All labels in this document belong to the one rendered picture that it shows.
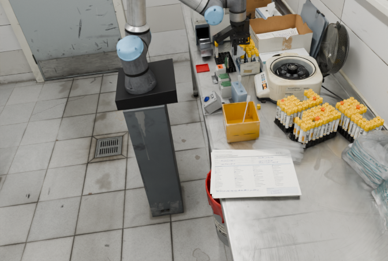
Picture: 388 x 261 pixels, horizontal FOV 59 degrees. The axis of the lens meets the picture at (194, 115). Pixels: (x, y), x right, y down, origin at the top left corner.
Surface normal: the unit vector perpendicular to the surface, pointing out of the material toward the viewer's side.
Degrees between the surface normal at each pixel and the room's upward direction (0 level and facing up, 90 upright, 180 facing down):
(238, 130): 90
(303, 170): 0
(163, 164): 90
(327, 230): 0
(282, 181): 1
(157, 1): 90
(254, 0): 91
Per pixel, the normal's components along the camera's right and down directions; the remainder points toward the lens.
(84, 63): 0.07, 0.64
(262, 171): -0.08, -0.76
